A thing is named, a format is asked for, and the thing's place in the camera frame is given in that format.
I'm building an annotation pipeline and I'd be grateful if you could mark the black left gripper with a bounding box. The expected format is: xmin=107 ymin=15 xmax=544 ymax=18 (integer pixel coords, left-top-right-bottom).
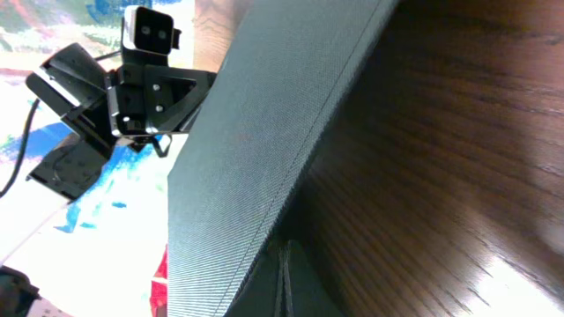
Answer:
xmin=105 ymin=63 xmax=217 ymax=152

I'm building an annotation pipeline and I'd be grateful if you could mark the black storage box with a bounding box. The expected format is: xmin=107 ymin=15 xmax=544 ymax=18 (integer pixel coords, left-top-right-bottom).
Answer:
xmin=167 ymin=0 xmax=397 ymax=316

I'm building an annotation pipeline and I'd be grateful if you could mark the red Hacks candy bag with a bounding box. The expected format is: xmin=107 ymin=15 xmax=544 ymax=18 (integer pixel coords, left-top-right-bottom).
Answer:
xmin=149 ymin=246 xmax=168 ymax=317

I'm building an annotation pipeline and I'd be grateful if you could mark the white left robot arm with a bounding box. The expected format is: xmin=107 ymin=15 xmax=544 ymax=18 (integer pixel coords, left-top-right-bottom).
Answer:
xmin=12 ymin=43 xmax=216 ymax=232

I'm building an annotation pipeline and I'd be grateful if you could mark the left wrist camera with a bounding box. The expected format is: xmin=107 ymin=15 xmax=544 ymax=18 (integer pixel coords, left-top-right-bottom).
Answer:
xmin=120 ymin=5 xmax=182 ymax=66

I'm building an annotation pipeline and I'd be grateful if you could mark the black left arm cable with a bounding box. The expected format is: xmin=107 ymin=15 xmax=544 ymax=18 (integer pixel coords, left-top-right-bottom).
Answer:
xmin=0 ymin=97 xmax=41 ymax=199

